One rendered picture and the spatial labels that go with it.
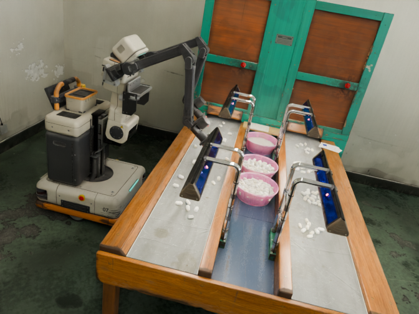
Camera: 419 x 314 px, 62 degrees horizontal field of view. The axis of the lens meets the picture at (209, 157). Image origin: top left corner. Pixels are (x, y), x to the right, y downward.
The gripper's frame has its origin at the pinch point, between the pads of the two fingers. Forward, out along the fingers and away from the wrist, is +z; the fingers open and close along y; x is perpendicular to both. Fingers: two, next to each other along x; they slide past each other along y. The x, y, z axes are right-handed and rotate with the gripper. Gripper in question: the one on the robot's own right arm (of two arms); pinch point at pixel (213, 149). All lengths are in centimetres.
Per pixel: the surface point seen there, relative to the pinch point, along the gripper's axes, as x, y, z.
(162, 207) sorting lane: 15, -63, -6
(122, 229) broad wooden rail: 20, -89, -16
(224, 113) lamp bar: -20.9, 2.3, -13.8
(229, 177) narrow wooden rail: -4.9, -21.9, 15.2
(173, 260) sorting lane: 5, -97, 6
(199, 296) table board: 4, -103, 22
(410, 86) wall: -132, 174, 110
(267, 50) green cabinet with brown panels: -56, 80, -18
